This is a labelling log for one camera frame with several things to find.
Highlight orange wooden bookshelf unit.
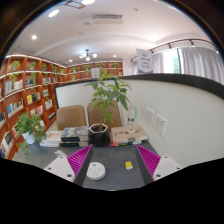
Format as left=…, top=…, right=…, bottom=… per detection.
left=0, top=53, right=124, bottom=160

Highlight stack of dark books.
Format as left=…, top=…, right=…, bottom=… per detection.
left=59, top=125, right=90, bottom=148

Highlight white wall socket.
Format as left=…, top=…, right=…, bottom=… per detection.
left=143, top=106, right=156, bottom=128
left=154, top=113, right=168, bottom=137

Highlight clear acrylic sign stand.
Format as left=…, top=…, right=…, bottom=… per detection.
left=126, top=105, right=139, bottom=132

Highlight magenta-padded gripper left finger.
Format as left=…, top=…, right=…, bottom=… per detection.
left=43, top=144, right=94, bottom=187

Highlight tan upholstered chair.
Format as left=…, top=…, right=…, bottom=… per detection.
left=86, top=100, right=123, bottom=129
left=55, top=104, right=88, bottom=132

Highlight stack of beige books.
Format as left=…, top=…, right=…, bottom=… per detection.
left=109, top=124, right=149, bottom=148

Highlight round white power strip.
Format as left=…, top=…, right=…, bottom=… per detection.
left=86, top=161, right=107, bottom=181

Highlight black track light rail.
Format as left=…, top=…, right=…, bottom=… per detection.
left=129, top=37, right=214, bottom=63

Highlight recessed ceiling spotlights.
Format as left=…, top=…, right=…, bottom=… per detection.
left=30, top=0, right=118, bottom=59

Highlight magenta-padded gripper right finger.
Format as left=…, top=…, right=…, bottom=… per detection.
left=134, top=144, right=184, bottom=186

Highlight ceiling air vent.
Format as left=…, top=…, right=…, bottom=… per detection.
left=91, top=13, right=125, bottom=25

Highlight leafy plant in white pot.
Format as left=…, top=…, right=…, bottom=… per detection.
left=14, top=111, right=48, bottom=154

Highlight multi-bulb ceiling lamp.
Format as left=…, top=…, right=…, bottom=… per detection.
left=78, top=48, right=99, bottom=63

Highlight white and purple hanging sign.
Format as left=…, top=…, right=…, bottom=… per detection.
left=135, top=48, right=154, bottom=75

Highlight tall plant in black pot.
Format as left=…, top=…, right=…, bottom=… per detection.
left=83, top=68, right=133, bottom=148

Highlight white curtain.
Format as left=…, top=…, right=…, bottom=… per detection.
left=151, top=46, right=224, bottom=86

